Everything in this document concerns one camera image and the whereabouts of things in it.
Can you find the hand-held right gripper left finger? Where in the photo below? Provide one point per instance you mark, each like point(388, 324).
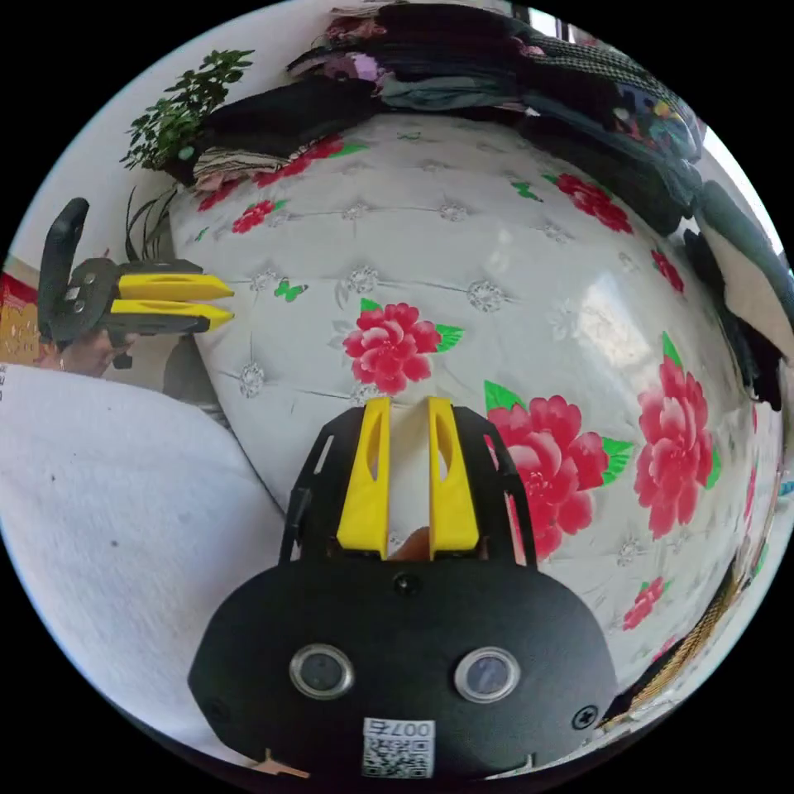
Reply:
point(369, 490)

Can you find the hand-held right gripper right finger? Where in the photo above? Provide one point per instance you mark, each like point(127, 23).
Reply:
point(453, 496)

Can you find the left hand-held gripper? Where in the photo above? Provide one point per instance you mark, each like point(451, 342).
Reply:
point(87, 291)

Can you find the long-leaved potted plant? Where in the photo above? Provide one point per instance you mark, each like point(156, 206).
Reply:
point(146, 217)

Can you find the black long sleeve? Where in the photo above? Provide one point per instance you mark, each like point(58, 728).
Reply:
point(760, 372)

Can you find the person's right hand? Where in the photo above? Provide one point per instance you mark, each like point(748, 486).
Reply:
point(412, 547)

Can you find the person's left hand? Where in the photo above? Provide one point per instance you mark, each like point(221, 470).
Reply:
point(77, 356)

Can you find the leafy green potted plant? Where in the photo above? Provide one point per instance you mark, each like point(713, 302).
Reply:
point(180, 105)

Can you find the person's body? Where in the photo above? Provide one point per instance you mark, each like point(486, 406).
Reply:
point(93, 496)

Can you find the folded pile of clothes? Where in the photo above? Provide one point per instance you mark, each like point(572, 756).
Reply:
point(279, 118)

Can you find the bed with floral sheet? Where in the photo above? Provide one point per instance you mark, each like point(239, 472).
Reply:
point(465, 248)

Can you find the purple printed bag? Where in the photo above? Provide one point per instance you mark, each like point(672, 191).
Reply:
point(363, 65)

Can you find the red floral blanket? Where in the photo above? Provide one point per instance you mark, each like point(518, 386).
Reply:
point(347, 28)

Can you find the heaped pile of clothes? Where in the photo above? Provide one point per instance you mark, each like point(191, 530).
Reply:
point(465, 62)

